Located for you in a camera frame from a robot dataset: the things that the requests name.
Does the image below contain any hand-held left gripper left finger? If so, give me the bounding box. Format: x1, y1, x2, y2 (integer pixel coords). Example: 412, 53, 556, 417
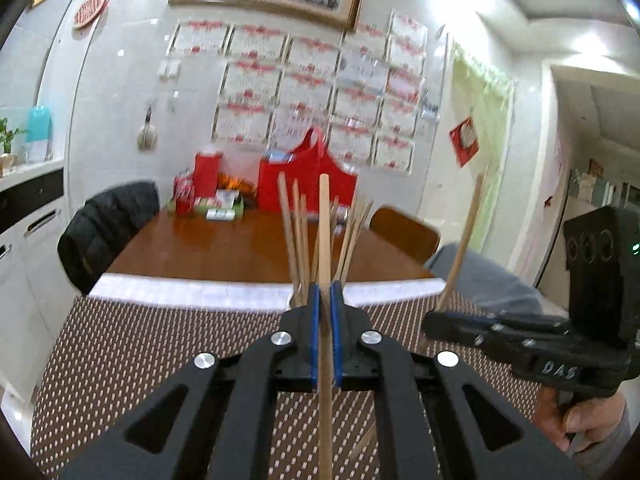
60, 280, 321, 480

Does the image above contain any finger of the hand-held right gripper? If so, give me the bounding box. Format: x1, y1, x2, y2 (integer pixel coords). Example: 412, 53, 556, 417
420, 310, 572, 362

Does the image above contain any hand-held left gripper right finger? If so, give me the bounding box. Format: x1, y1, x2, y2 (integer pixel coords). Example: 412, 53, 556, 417
330, 280, 586, 480

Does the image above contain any single wooden chopstick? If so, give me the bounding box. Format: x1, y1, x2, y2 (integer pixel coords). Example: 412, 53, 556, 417
435, 174, 486, 313
318, 174, 335, 480
350, 422, 377, 461

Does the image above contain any bundle of wooden chopsticks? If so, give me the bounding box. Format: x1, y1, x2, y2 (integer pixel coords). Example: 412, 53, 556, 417
276, 170, 375, 308

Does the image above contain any person's right hand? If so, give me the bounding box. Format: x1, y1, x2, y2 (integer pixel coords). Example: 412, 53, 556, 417
537, 387, 628, 453

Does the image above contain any brown wooden chair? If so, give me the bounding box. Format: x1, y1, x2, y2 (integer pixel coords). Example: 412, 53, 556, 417
369, 206, 442, 263

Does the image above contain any white marbled table runner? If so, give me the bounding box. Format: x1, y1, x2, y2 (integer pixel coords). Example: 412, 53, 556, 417
90, 272, 446, 308

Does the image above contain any brown polka dot tablecloth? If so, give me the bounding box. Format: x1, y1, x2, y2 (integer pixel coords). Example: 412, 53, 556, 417
30, 290, 551, 480

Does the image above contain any plate of orange snacks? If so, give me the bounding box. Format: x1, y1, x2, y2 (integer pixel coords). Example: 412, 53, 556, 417
217, 172, 258, 196

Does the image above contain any red gift bag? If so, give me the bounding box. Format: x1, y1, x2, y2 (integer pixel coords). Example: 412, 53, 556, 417
257, 126, 358, 216

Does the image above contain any red diamond door decoration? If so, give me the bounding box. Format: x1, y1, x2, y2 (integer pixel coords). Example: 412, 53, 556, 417
448, 116, 481, 168

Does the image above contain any red soda can pack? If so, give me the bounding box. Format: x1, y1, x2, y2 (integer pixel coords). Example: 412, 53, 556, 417
172, 174, 197, 213

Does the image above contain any red box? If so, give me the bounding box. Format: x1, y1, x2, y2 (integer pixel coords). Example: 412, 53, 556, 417
194, 150, 223, 191

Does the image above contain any green curtain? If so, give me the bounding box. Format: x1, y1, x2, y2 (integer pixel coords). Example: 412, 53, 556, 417
447, 37, 516, 256

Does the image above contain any black jacket over chair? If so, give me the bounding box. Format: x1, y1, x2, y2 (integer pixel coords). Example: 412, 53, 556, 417
56, 181, 161, 296

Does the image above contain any group of award certificates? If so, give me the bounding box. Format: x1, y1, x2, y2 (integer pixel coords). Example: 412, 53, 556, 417
167, 9, 443, 176

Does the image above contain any white and black sideboard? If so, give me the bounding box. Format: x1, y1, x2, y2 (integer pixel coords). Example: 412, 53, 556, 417
0, 160, 68, 396

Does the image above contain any blue and white humidifier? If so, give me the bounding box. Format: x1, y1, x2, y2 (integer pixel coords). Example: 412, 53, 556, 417
26, 105, 53, 161

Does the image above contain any small potted plant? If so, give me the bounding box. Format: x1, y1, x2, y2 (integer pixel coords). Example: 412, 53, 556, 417
0, 117, 28, 171

